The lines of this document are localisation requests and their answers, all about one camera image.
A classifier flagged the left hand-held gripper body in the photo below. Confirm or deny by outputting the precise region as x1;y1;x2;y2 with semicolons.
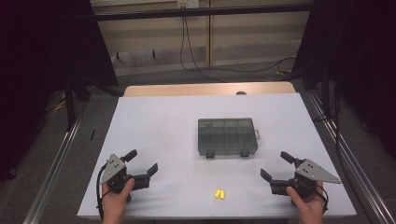
100;153;151;193

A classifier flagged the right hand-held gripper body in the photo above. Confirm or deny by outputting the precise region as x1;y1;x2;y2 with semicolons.
270;158;342;199

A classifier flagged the grey plastic compartment box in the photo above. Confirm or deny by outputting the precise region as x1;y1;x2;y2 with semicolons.
197;117;261;160

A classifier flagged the person's left hand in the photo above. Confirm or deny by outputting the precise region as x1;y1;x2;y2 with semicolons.
102;178;136;224

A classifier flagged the person's right hand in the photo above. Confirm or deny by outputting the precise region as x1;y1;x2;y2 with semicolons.
286;181;325;224

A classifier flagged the white table cover board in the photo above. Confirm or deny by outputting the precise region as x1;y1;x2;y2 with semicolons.
77;92;358;218

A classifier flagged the black metal stand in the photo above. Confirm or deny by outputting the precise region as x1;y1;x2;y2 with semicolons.
64;77;78;132

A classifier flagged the black curtain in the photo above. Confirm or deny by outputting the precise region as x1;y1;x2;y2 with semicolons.
0;0;120;182
292;0;396;161

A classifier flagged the black horizontal metal bar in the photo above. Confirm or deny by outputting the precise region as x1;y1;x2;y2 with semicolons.
94;3;312;22

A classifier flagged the left hand-held gripper cable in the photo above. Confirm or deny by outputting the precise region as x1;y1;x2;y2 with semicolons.
95;163;109;220

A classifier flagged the hand-held gripper cable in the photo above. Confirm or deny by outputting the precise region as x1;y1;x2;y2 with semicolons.
95;163;109;220
314;183;330;215

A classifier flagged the right hand-held gripper cable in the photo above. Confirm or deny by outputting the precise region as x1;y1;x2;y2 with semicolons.
314;183;330;215

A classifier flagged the metal floor rail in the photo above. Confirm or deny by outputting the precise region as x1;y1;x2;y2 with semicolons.
22;102;86;224
307;91;396;224

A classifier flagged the black floor cable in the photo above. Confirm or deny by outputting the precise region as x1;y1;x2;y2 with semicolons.
199;56;297;75

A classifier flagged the black hanging wall cable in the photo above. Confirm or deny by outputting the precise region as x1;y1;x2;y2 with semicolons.
179;15;226;83

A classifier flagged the white wall socket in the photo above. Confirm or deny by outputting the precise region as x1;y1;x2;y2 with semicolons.
177;0;200;9

